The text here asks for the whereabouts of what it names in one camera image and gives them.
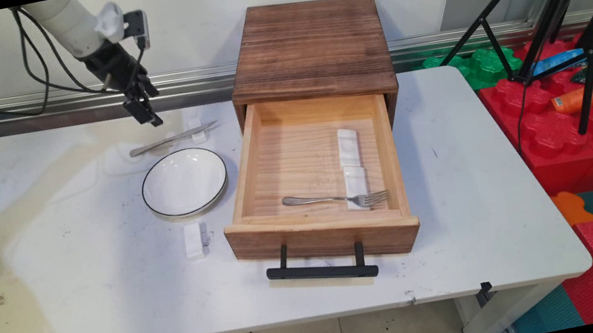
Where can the blue packet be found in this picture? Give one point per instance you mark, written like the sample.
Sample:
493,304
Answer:
553,62

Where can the white printed camera mount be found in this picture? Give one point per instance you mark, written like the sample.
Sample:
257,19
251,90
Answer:
108,23

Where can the white bowl with black rim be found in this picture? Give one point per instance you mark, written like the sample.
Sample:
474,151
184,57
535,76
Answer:
185,182

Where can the metal wall rail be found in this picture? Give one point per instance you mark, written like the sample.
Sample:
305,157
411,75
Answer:
186,85

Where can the large red foam block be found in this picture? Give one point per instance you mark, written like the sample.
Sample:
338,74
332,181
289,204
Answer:
564,146

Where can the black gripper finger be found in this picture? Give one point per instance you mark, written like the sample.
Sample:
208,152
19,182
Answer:
150,100
138,111

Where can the dark brown wooden cabinet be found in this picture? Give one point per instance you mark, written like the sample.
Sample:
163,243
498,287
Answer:
312,43

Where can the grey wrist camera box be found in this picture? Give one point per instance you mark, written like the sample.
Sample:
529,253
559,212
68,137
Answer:
136,27

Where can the light wooden drawer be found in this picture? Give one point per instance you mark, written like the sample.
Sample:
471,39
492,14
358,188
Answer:
320,238

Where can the black table edge clip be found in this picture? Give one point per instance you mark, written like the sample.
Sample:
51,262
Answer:
484,292

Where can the orange plastic bottle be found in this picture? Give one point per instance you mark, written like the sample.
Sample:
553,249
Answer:
569,101

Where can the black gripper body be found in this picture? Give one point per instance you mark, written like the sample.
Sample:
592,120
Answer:
114,64

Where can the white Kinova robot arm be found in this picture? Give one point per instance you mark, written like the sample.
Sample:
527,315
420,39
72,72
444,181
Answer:
68,24

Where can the silver metal knife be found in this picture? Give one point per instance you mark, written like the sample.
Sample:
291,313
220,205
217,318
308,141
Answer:
171,139

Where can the white ceramic cutlery rest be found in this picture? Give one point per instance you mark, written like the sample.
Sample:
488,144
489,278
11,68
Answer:
349,148
199,137
355,180
193,241

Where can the orange foam piece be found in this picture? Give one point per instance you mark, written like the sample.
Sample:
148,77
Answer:
571,208

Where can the green foam block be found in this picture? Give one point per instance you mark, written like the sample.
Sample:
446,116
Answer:
481,66

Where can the white table leg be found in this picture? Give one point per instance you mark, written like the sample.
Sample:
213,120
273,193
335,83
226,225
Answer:
496,317

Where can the silver metal fork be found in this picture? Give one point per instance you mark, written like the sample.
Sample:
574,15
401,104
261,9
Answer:
314,199

